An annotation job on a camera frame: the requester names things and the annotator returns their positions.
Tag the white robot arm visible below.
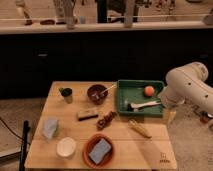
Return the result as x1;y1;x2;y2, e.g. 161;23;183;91
158;62;213;114

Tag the white paper cup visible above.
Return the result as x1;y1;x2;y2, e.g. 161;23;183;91
56;137;76;158

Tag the wooden spoon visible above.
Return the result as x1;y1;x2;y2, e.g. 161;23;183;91
94;83;116;99

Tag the dark brown bowl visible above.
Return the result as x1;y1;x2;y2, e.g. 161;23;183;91
87;84;108;105

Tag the green plastic tray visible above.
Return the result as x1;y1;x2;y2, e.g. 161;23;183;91
117;80;164;117

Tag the brown grape bunch toy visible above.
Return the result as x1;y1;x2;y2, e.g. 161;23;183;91
96;111;116;130

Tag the small potted green plant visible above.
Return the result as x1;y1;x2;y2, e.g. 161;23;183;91
59;88;73;103

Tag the orange ball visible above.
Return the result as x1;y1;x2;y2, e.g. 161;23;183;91
144;86;155;97

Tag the yellow corn cob toy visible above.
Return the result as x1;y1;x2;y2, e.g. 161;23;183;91
129;120;151;138

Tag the terracotta orange bowl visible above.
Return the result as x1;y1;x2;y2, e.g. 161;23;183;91
82;134;115;169

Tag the light blue crumpled cloth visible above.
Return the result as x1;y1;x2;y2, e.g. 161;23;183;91
43;117;59;139

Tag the blue sponge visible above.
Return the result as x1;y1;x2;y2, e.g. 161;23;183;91
89;138;112;164

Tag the black metal stand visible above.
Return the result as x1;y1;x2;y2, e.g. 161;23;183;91
19;121;30;171

